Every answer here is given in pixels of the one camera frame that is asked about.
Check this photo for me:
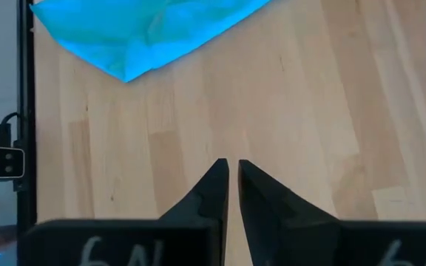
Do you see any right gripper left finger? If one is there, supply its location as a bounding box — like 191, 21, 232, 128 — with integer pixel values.
19, 158, 231, 266

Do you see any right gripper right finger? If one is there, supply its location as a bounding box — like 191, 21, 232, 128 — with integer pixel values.
237, 159, 426, 266

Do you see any light blue microfiber towel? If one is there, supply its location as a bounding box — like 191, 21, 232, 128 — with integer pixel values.
30, 0, 273, 83

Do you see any table-level camera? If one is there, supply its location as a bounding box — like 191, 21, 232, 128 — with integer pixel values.
0, 120, 26, 183

